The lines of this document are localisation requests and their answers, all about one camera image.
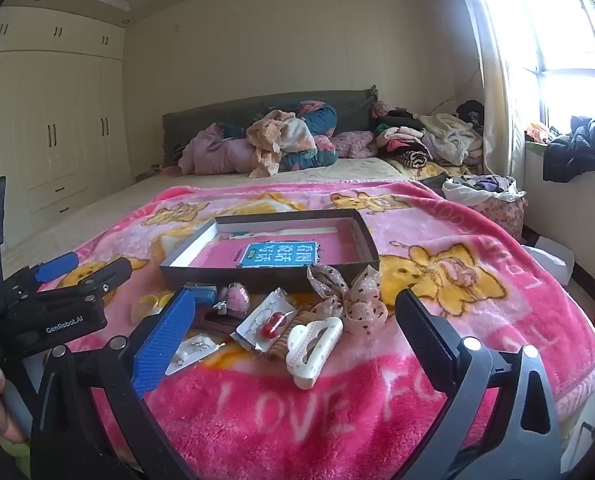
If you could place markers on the pink patterned pillow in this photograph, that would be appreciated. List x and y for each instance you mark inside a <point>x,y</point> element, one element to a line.
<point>355,142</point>

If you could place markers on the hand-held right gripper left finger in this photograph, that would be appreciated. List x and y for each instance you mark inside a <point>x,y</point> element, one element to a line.
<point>162,345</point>

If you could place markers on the shallow dark cardboard box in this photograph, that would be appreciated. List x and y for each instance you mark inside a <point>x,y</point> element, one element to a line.
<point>257,278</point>

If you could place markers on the yellow accessory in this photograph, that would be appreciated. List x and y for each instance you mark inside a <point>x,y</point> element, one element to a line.
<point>152,303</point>

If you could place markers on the pink printed blanket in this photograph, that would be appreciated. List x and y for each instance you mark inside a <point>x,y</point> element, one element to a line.
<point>327,410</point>

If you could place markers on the orange garment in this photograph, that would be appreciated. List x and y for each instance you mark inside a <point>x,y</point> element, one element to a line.
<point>537,132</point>

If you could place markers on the window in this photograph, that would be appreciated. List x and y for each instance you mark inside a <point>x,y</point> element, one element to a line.
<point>567,20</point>

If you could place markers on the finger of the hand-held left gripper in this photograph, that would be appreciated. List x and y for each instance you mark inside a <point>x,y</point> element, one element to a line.
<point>107,277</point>
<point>57,265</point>

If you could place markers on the orange floral cloth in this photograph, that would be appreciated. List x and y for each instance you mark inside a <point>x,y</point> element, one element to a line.
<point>277,135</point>

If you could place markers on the white cloud hair claw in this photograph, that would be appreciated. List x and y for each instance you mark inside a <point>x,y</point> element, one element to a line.
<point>302,360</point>

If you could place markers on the dark floral quilt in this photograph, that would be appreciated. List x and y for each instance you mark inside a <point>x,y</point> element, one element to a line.
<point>322,120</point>

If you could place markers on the pink quilt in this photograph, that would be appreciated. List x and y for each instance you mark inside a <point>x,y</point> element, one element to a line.
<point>212,152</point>

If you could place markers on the white paper bag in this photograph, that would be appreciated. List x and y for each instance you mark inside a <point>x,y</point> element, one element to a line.
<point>555,262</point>

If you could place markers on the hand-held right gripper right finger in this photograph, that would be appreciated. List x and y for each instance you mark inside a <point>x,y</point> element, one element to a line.
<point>427,342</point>

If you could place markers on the cream curtain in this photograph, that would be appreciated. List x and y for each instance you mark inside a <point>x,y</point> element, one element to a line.
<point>497,85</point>

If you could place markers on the floral laundry bag with clothes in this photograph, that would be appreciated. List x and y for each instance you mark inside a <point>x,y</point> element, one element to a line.
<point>497,210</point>

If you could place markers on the pink book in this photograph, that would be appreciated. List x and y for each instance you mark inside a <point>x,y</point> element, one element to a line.
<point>217,255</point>

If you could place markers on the dark brown hair clip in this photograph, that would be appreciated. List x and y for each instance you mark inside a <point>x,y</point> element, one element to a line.
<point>218,324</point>

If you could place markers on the black jacket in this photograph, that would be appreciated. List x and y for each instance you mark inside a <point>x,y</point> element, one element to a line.
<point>577,150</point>

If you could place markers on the pile of clothes on bed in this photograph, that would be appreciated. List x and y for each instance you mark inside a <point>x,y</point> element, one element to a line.
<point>202,110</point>

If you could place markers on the biscuit-shaped hair clip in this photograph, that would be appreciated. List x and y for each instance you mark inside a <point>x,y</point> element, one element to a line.
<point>280,348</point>

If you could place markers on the cream wardrobe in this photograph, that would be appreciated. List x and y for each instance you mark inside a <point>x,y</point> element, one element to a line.
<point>52,110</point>

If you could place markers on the beige bed sheet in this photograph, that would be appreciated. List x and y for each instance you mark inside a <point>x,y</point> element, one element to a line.
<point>127,195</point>

